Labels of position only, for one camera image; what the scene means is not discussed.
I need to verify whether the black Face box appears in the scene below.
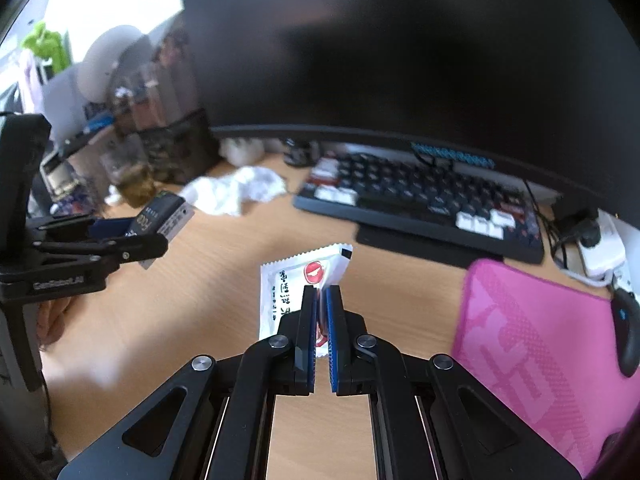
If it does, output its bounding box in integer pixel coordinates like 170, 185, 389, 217
127, 191, 194, 269

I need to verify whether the small white pizza snack packet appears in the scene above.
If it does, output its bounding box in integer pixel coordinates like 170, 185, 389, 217
258, 243, 354, 358

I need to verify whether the dark desktop drawer organizer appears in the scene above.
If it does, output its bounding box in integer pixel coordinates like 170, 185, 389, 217
110, 13, 220, 185

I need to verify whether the person's left hand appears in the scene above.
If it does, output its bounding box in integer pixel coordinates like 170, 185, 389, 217
36, 298, 73, 349

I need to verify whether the glass cup with tea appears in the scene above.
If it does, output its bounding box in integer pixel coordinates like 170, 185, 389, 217
100, 153, 156, 208

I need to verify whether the white crumpled cloth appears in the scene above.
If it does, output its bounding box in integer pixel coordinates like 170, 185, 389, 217
179, 166, 288, 217

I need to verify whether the small ceramic cat figurine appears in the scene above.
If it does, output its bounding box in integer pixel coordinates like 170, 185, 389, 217
219, 138, 265, 168

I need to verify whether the dark glass jar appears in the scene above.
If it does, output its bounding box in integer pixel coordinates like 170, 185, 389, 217
282, 139, 322, 168

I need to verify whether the black mechanical keyboard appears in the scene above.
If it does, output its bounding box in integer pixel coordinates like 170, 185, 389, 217
293, 153, 544, 264

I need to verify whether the pink desk mat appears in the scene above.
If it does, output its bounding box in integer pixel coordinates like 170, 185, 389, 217
451, 259, 639, 476

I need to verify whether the white power strip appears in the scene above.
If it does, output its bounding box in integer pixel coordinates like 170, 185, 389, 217
551, 209, 634, 294

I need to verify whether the black computer mouse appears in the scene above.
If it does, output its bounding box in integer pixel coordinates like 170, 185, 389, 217
611, 288, 640, 378

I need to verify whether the black curved monitor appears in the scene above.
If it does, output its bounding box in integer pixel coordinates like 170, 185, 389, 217
182, 0, 639, 225

